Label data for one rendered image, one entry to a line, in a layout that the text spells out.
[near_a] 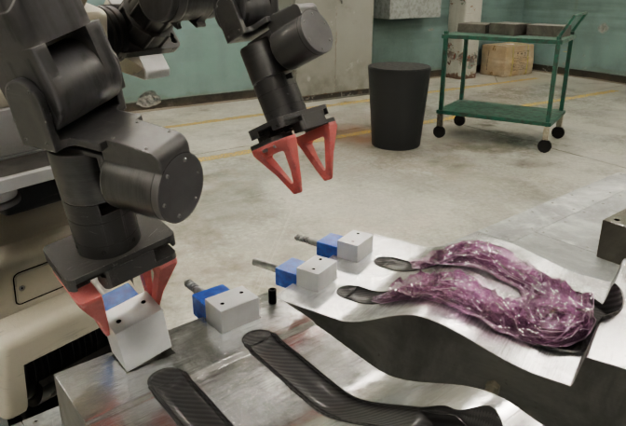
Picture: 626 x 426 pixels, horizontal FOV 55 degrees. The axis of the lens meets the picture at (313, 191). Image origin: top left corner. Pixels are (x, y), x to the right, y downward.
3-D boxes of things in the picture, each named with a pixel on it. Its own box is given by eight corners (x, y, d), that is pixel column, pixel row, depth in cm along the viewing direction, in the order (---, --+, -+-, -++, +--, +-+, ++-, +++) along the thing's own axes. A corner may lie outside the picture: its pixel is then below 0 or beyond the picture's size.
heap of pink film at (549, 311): (361, 308, 76) (362, 253, 74) (418, 256, 90) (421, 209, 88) (577, 379, 63) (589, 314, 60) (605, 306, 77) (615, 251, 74)
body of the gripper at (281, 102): (332, 116, 82) (312, 65, 82) (284, 130, 75) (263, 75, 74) (299, 130, 87) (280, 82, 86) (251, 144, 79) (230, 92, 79)
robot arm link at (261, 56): (257, 44, 84) (228, 48, 80) (291, 23, 80) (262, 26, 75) (275, 90, 84) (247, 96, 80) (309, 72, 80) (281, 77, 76)
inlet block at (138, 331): (75, 302, 67) (62, 266, 64) (117, 281, 70) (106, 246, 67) (127, 373, 59) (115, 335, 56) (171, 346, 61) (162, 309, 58)
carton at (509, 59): (477, 73, 826) (480, 43, 812) (507, 70, 858) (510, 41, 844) (502, 77, 791) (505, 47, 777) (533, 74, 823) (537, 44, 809)
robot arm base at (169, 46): (154, 7, 100) (90, 10, 91) (177, -23, 95) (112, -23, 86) (177, 51, 100) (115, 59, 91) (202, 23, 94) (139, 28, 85)
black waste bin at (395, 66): (353, 142, 483) (355, 64, 462) (399, 133, 507) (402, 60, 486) (391, 156, 445) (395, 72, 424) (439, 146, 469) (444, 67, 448)
